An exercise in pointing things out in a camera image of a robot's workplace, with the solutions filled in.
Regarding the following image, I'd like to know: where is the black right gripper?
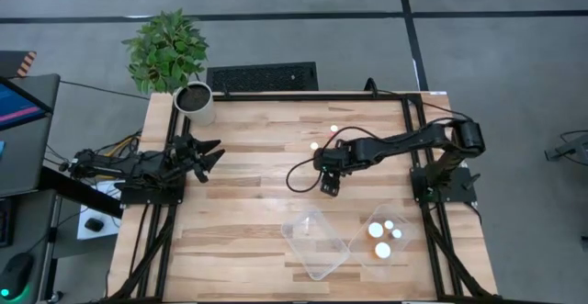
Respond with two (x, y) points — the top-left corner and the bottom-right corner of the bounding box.
(313, 139), (357, 198)

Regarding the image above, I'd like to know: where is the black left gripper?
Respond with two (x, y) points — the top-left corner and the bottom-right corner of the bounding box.
(167, 131), (227, 185)

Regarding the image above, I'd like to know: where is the clear plastic bin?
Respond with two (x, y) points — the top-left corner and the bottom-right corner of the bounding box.
(347, 203), (418, 281)
(279, 206), (351, 282)

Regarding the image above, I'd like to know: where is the white plant pot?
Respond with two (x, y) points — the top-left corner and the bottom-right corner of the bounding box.
(173, 81), (217, 128)

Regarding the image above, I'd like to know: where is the green leafy plant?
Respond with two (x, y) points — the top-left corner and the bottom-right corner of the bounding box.
(121, 8), (210, 95)

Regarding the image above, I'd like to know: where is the white paper sheet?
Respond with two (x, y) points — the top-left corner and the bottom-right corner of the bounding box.
(76, 179), (123, 241)

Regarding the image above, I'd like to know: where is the black diagonal bar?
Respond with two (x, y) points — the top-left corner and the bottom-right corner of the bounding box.
(39, 164), (124, 220)

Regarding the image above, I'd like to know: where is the computer monitor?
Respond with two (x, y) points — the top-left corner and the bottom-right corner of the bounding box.
(0, 76), (54, 133)

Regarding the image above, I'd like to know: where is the orange black striped mat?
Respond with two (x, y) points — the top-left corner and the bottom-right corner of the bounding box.
(0, 50), (38, 79)

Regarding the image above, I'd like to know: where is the black keyboard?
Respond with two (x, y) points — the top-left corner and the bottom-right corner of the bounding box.
(0, 197), (14, 249)

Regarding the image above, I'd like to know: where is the black computer mouse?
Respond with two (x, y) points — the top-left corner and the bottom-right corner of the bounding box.
(0, 252), (34, 303)

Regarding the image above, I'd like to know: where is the grey floor stand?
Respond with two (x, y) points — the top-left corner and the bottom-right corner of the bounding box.
(544, 129), (588, 163)

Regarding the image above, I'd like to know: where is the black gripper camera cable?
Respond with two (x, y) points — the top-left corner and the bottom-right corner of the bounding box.
(285, 125), (382, 194)

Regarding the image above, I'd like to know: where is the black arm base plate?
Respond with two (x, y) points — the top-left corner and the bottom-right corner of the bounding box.
(410, 168), (478, 204)
(119, 182), (186, 206)

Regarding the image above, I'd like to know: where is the black aluminium table frame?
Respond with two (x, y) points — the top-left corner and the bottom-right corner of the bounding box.
(107, 90), (495, 304)

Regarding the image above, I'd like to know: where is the yellow cable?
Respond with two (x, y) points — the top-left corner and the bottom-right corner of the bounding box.
(94, 133), (143, 165)

